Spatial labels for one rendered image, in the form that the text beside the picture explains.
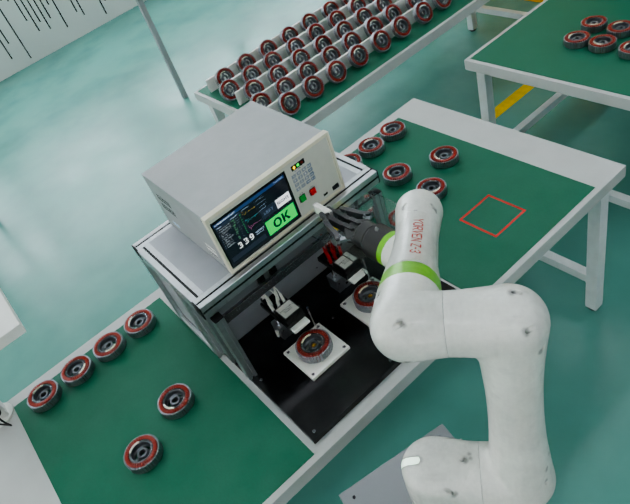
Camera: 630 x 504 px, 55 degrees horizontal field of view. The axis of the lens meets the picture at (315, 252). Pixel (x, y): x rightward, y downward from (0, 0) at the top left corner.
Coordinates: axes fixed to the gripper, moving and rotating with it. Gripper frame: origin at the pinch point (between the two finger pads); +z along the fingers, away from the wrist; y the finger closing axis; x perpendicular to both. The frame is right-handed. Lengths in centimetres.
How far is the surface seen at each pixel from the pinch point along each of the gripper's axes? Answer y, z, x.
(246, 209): -16.8, 9.5, 9.2
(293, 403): -37, -11, -41
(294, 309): -19.1, 2.5, -25.6
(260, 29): 213, 392, -115
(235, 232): -22.4, 9.5, 5.2
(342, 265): 1.8, 3.7, -25.6
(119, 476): -86, 12, -42
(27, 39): 63, 637, -88
